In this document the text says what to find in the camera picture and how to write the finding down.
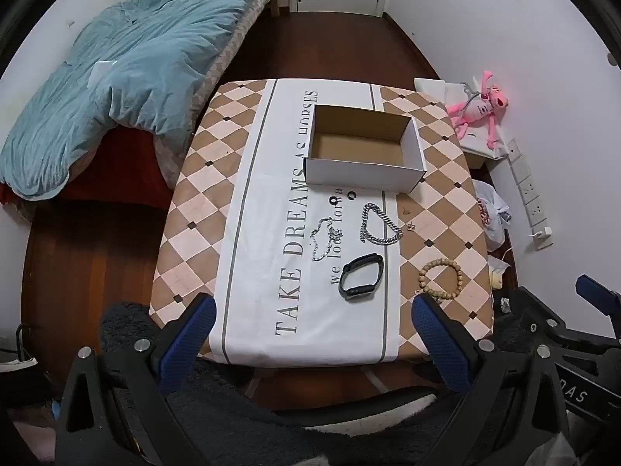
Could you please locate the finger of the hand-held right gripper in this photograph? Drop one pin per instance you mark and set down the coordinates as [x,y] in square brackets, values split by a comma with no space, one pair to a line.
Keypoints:
[599,293]
[538,315]

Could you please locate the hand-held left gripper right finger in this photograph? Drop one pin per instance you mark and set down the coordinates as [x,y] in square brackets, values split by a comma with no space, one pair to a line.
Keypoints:
[439,344]

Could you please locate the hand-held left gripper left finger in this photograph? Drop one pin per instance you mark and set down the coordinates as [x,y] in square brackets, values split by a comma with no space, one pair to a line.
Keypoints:
[189,335]

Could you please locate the black smart band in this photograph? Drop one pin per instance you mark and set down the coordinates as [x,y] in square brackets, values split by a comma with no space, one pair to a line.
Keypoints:
[360,293]

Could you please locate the white cardboard box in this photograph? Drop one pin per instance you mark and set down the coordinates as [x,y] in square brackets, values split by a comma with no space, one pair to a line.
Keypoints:
[359,174]

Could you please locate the white charger plug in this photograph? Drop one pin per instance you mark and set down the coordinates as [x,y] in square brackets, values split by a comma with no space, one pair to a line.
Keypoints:
[543,232]

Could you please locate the dark fuzzy cloth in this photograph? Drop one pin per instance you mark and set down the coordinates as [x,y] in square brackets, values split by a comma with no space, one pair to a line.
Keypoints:
[233,422]

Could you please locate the white plastic bag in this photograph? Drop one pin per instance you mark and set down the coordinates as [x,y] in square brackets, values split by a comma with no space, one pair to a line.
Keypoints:
[492,218]

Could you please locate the checked printed tablecloth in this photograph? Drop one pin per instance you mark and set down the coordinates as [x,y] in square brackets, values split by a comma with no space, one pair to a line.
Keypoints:
[271,194]

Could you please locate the bed with red base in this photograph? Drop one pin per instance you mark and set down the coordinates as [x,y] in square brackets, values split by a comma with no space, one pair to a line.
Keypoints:
[121,179]

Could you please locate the white carton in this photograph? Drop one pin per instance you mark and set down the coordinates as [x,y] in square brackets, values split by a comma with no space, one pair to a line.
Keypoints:
[478,148]

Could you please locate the pink plush toy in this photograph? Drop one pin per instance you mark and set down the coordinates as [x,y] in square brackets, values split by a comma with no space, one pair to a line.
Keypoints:
[478,109]

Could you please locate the white paper sheet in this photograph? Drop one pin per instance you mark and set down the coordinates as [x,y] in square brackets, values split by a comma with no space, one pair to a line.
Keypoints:
[103,72]

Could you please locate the light blue duvet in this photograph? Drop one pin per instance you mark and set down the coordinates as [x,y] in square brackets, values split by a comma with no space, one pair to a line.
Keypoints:
[136,48]

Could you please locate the row of wall sockets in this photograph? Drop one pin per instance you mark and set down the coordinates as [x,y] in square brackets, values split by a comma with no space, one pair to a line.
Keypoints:
[526,179]

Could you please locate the round wall hole cover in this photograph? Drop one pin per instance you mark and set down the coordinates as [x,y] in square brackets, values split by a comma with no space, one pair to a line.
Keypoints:
[613,59]

